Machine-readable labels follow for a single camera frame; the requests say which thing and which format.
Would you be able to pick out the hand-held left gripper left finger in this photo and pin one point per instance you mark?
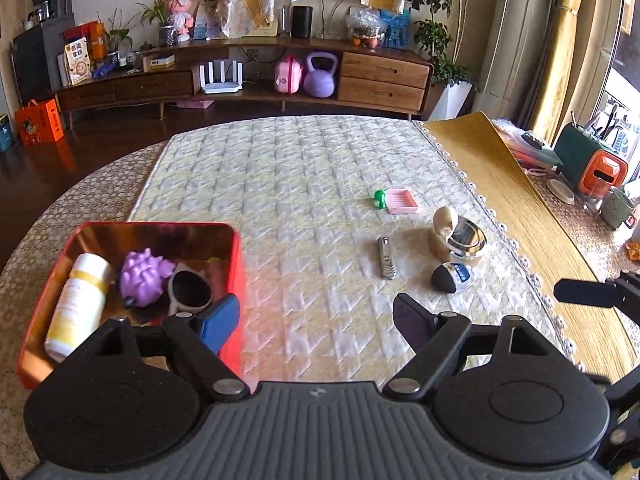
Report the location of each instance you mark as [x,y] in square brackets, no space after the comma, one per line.
[217,322]

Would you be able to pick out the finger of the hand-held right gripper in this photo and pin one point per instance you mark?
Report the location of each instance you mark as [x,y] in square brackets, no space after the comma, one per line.
[582,292]

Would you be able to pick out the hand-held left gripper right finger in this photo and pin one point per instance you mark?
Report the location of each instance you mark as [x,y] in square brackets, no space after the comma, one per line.
[412,320]

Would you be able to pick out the white sunglasses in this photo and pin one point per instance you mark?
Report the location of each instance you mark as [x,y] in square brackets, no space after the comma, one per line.
[190,292]

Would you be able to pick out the black white computer mouse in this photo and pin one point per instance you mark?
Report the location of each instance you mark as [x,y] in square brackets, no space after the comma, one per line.
[450,277]

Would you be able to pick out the metal nail clipper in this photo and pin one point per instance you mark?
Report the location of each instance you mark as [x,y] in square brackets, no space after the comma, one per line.
[386,257]

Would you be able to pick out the purple spiky ball toy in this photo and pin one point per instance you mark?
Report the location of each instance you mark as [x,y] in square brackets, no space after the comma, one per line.
[145,277]

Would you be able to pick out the round metal tin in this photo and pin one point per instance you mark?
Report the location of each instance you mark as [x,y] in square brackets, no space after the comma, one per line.
[467,240]

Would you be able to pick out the cream egg-shaped toy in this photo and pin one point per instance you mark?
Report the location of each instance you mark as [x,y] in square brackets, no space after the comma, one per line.
[444,220]

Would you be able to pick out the red tin box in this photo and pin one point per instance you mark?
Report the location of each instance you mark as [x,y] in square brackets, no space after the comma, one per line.
[150,240]

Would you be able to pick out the pink comb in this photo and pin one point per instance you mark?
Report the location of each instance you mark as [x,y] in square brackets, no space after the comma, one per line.
[402,201]

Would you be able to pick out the small green toy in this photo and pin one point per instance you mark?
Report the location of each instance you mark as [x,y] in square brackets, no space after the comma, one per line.
[380,199]

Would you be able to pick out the white yellow bottle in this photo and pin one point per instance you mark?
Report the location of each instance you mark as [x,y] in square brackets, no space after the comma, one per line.
[80,305]

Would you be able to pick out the orange crumpled wrapper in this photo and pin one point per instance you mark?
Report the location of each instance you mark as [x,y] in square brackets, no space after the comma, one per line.
[634,251]

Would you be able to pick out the green mug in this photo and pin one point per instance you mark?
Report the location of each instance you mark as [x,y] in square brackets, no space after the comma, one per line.
[617,210]

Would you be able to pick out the glass cup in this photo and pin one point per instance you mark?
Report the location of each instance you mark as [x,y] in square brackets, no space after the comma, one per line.
[594,200]

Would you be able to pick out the white round lid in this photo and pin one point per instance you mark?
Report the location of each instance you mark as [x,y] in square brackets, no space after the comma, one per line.
[561,191]

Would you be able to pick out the yellow wood-pattern mat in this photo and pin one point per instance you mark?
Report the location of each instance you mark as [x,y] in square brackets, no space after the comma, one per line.
[525,200]

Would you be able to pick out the green orange utensil holder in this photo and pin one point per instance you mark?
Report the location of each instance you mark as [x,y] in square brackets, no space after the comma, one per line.
[575,152]

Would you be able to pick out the pile of plastic folders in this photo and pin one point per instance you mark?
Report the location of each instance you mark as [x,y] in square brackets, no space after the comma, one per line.
[525,147]

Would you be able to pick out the quilted cream table mat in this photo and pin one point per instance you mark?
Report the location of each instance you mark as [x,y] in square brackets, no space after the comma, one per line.
[300,185]

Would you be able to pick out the pink floor mat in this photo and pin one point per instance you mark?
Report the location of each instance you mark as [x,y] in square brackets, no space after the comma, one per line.
[195,104]

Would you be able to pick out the white router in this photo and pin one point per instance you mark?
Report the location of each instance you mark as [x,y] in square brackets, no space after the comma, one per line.
[221,87]

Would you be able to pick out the wooden tv cabinet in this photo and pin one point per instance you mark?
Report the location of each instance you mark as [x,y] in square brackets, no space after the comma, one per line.
[385,82]

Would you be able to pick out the yellow curtain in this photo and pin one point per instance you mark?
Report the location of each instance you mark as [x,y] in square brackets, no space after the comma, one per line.
[565,50]

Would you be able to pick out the pink toy case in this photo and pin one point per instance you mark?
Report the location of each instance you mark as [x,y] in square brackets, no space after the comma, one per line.
[287,77]

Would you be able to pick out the purple kettlebell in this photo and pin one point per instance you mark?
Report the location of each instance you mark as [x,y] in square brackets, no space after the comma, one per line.
[319,82]

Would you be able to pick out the orange gift bag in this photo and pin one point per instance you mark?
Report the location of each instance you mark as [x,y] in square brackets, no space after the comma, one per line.
[40,124]

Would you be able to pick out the yellow white box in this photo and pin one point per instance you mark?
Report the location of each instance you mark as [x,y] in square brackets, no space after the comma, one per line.
[159,62]

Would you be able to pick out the white tower air conditioner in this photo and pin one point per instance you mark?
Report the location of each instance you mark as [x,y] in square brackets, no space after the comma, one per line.
[515,25]

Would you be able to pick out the blue toy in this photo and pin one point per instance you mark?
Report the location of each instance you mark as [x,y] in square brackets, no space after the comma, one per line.
[105,70]

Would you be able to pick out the teal trash bin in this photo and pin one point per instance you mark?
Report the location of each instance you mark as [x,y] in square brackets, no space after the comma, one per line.
[5,132]

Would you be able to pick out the potted tree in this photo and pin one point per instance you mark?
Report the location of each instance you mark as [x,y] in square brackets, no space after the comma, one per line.
[435,35]

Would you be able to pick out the blue picture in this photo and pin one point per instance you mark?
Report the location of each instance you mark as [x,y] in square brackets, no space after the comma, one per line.
[397,30]

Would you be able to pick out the potted orchid plant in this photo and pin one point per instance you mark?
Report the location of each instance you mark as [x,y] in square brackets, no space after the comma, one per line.
[166,35]

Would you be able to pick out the cereal box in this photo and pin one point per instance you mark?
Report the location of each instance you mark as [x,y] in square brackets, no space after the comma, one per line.
[79,62]

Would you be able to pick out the bag of fruit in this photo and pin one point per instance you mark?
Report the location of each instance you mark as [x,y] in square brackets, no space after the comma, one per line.
[365,27]

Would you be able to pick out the small potted plant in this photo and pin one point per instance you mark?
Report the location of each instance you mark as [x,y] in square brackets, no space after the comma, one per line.
[117,37]

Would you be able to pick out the black speaker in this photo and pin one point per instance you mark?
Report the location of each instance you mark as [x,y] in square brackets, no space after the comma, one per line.
[302,22]

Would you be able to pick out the pink doll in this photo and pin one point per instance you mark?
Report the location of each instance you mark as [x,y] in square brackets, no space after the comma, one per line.
[180,12]

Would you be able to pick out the red gift bags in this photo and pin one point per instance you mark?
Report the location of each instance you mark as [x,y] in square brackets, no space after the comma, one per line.
[90,35]

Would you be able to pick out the black mini fridge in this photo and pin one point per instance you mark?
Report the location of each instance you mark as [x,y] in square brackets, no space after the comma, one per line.
[40,60]

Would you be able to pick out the black coffee machine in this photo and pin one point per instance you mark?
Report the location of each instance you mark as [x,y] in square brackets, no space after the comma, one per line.
[52,2]

